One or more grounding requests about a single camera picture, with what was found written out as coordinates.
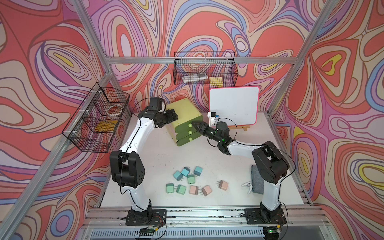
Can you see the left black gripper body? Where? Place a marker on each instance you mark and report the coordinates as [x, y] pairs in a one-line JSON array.
[[162, 119]]

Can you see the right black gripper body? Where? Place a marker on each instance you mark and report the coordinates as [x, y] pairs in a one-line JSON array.
[[211, 133]]

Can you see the yellow green drawer cabinet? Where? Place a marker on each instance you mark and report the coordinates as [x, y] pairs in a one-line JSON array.
[[182, 130]]

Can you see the blue plug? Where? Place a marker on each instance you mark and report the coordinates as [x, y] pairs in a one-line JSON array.
[[185, 171], [198, 171], [178, 175]]

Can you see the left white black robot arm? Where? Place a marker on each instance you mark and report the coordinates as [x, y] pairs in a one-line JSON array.
[[127, 168]]

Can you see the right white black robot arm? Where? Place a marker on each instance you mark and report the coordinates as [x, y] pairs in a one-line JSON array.
[[271, 164]]

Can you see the wooden whiteboard stand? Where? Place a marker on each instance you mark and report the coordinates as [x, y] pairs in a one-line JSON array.
[[245, 128]]

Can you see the pink framed whiteboard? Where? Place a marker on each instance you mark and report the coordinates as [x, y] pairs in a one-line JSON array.
[[238, 106]]

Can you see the grey box in back basket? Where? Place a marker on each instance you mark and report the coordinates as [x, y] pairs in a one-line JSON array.
[[194, 78]]

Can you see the yellow block in back basket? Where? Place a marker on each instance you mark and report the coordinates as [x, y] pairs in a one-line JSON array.
[[216, 82]]

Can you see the green plug upper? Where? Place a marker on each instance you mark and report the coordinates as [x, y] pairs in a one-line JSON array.
[[191, 179]]

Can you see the green plug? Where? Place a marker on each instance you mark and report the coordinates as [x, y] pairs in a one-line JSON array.
[[191, 179], [170, 188], [180, 189]]

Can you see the pink plug right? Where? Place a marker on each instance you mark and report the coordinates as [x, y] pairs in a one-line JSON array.
[[223, 185]]

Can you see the pink plug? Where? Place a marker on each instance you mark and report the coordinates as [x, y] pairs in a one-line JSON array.
[[195, 190], [223, 185], [206, 190]]

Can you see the yellow item in left basket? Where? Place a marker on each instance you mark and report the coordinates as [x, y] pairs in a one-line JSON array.
[[105, 126]]

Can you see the pink plug middle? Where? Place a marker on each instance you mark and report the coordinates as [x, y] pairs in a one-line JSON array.
[[206, 190]]

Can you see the pink plug left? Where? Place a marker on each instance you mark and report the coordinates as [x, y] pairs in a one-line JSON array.
[[195, 190]]

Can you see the white plastic clip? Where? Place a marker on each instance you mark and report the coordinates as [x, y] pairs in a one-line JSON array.
[[249, 186]]

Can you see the green plug lower middle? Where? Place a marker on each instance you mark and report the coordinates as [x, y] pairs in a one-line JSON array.
[[180, 189]]

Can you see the grey felt eraser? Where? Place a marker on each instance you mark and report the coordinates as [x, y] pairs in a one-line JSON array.
[[257, 181]]

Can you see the green plug far left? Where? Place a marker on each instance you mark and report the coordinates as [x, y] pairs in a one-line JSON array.
[[170, 188]]

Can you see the green circuit board left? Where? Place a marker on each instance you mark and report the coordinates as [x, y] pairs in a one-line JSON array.
[[147, 231]]

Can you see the green circuit board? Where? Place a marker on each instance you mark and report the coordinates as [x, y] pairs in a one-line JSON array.
[[147, 231], [272, 230]]

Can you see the green circuit board right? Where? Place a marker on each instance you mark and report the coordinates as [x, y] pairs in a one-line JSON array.
[[272, 230]]

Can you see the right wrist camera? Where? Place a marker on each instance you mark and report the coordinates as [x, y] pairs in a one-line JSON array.
[[213, 118]]

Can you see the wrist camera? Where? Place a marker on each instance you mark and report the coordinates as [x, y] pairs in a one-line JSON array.
[[156, 104], [213, 118]]

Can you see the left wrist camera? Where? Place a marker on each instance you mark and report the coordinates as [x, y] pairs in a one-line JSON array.
[[156, 104]]

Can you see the back black wire basket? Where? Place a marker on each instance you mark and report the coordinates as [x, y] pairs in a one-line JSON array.
[[214, 64]]

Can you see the black wire basket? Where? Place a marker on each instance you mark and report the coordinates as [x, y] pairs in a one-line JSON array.
[[100, 104], [214, 64]]

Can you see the left black wire basket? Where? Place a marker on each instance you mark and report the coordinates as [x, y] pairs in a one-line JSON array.
[[100, 104]]

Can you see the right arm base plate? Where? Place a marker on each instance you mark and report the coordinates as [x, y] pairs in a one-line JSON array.
[[265, 217]]

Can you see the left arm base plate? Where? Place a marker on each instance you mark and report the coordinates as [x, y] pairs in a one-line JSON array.
[[155, 218]]

